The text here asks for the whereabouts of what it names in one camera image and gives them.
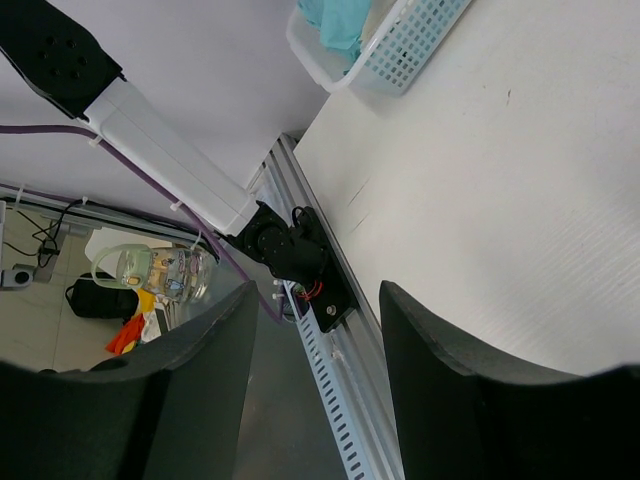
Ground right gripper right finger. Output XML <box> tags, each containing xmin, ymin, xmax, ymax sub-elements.
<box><xmin>379</xmin><ymin>281</ymin><xmax>639</xmax><ymax>479</ymax></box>

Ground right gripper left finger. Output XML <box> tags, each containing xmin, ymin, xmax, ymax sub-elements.
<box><xmin>1</xmin><ymin>282</ymin><xmax>258</xmax><ymax>479</ymax></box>

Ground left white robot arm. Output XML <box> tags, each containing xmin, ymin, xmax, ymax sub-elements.
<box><xmin>1</xmin><ymin>1</ymin><xmax>329</xmax><ymax>287</ymax></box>

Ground orange cloth on floor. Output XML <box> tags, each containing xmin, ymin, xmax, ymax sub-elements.
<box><xmin>105</xmin><ymin>314</ymin><xmax>145</xmax><ymax>356</ymax></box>

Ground clear cartoon water bottle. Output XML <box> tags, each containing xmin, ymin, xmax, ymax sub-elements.
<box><xmin>91</xmin><ymin>244</ymin><xmax>218</xmax><ymax>303</ymax></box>

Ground black bag on floor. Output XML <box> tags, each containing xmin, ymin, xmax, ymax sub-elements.
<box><xmin>65</xmin><ymin>277</ymin><xmax>139</xmax><ymax>320</ymax></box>

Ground white plastic basket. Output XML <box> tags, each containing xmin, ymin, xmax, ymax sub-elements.
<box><xmin>286</xmin><ymin>0</ymin><xmax>471</xmax><ymax>96</ymax></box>

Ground stacked blue napkins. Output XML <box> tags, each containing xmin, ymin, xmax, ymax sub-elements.
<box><xmin>297</xmin><ymin>0</ymin><xmax>372</xmax><ymax>66</ymax></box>

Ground white cable duct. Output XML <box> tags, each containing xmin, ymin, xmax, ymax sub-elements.
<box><xmin>284</xmin><ymin>281</ymin><xmax>372</xmax><ymax>479</ymax></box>

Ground left black mount plate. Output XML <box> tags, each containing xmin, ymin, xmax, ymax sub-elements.
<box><xmin>292</xmin><ymin>206</ymin><xmax>358</xmax><ymax>333</ymax></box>

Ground aluminium rail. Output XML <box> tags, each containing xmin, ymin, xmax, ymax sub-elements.
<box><xmin>250</xmin><ymin>134</ymin><xmax>404</xmax><ymax>479</ymax></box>

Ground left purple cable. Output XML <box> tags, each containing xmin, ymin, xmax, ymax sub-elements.
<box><xmin>0</xmin><ymin>124</ymin><xmax>294</xmax><ymax>326</ymax></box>

